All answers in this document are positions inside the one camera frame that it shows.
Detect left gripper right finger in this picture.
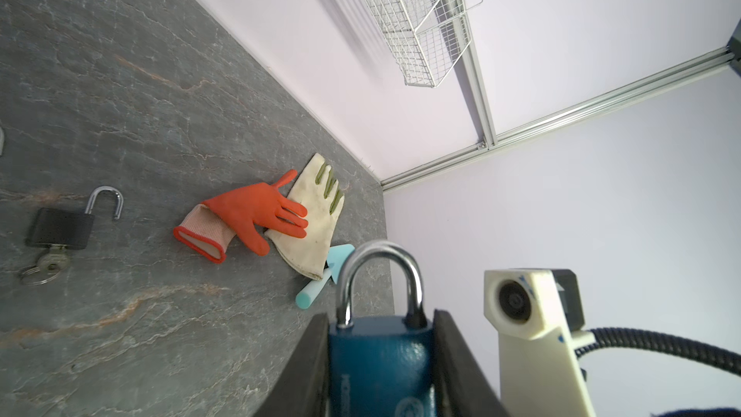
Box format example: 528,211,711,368
432,310,509,417

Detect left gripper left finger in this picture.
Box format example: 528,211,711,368
254,314,329,417

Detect blue padlock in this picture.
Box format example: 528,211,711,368
328,241,435,416

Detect silver key with ring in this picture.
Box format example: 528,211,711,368
20,245,71,286

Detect dark padlock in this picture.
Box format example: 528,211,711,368
25,185,125,250

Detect teal garden trowel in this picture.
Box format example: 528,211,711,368
295,243,355,310

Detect red rubber glove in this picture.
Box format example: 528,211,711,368
173,169,308,264

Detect beige cloth glove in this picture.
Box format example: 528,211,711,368
266,154,345,280

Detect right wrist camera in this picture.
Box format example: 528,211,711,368
484,268,596,416

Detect white wire shelf basket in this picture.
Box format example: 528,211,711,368
364,0,473,88

